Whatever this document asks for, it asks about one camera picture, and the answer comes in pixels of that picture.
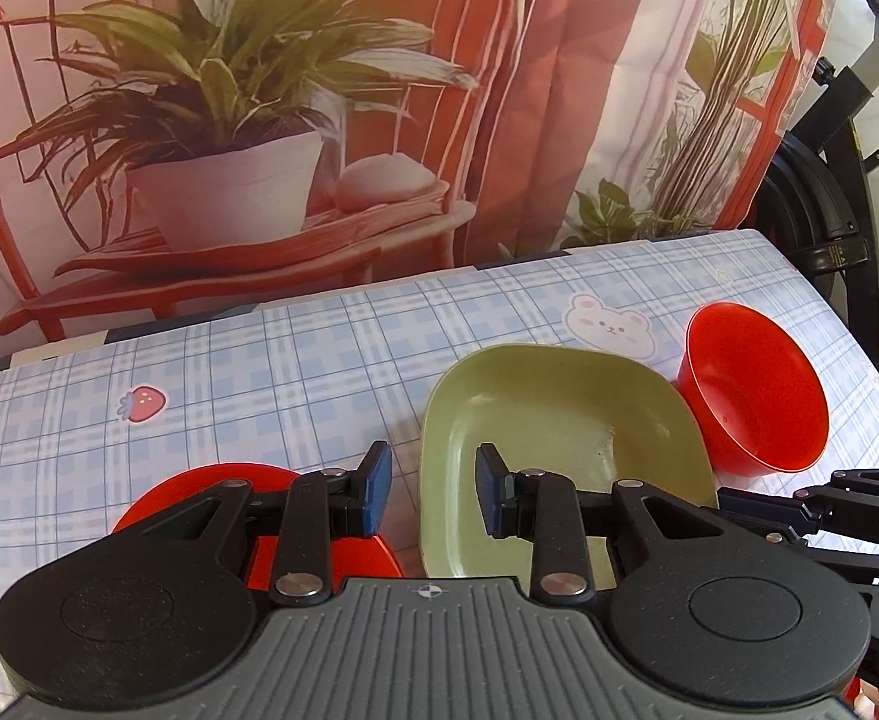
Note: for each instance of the red round plate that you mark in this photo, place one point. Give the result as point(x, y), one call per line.
point(368, 556)

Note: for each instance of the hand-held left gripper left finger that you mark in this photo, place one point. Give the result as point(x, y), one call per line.
point(378, 487)

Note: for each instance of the green square plate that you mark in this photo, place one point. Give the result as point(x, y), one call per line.
point(559, 420)

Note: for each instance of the blue checked tablecloth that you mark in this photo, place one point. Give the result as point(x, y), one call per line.
point(297, 360)

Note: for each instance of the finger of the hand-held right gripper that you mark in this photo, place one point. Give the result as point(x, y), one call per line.
point(765, 514)
point(867, 559)

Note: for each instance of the printed backdrop cloth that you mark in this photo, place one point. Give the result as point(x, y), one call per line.
point(559, 90)

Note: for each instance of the red bowl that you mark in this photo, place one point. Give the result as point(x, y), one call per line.
point(754, 390)

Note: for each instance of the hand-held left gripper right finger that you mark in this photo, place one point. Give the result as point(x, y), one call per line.
point(490, 495)

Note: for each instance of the black exercise bike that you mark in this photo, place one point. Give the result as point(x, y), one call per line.
point(822, 187)

